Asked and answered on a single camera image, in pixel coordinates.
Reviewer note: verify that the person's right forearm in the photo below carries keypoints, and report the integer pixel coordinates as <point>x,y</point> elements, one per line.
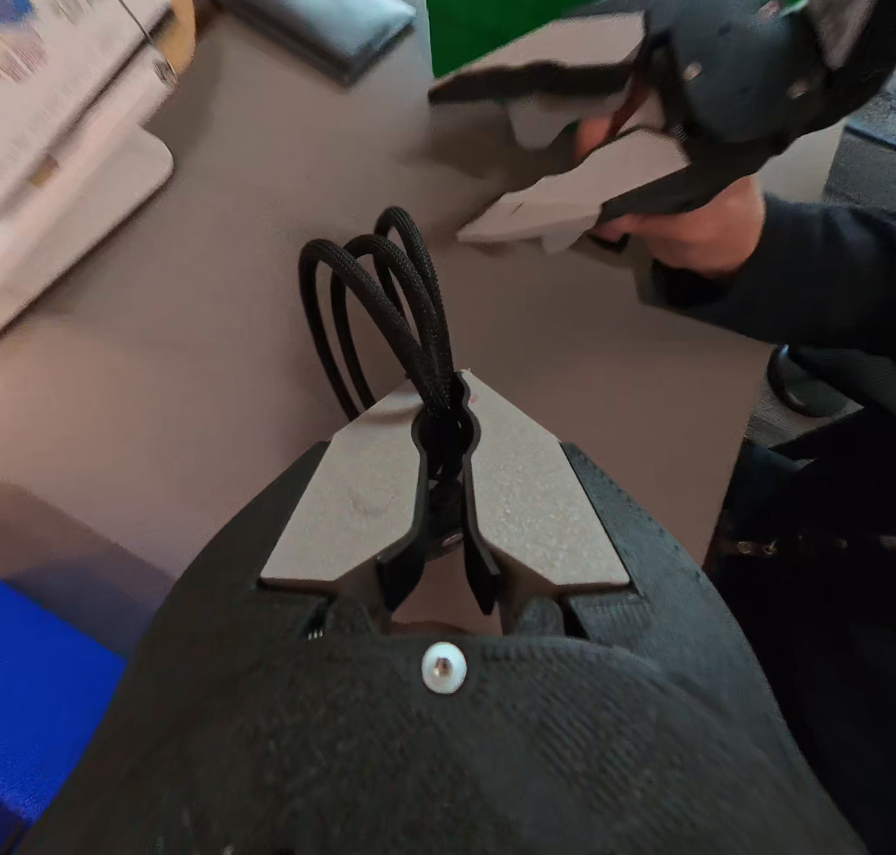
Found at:
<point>819,274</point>

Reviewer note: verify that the person's right hand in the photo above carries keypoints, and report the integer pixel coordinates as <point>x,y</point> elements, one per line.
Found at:
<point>700,239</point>

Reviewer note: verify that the blue plastic bin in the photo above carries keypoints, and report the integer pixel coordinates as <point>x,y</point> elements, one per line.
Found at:
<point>49,694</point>

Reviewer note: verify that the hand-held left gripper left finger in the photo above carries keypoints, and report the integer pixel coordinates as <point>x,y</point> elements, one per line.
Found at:
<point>350,505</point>

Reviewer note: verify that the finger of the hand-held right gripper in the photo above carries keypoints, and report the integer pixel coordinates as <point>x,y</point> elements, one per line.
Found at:
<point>595,183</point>
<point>574,50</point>

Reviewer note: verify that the black mesh office chair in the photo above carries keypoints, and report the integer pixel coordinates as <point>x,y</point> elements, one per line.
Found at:
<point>826,379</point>

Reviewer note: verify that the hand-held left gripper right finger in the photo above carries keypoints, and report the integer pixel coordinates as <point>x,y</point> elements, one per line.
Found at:
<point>546,512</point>

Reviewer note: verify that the green plastic bin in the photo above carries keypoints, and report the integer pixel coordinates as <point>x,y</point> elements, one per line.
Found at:
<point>490,8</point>

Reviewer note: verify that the silver foil pouch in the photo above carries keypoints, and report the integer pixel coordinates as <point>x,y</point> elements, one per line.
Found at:
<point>308,8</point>

